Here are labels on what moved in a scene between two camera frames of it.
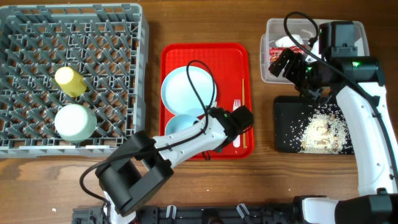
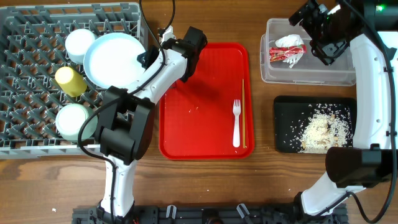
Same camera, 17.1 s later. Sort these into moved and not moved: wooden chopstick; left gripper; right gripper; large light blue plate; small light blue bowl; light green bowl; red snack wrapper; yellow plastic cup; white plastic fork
Moved: small light blue bowl; left gripper; large light blue plate; right gripper
Not moved: wooden chopstick; light green bowl; yellow plastic cup; red snack wrapper; white plastic fork
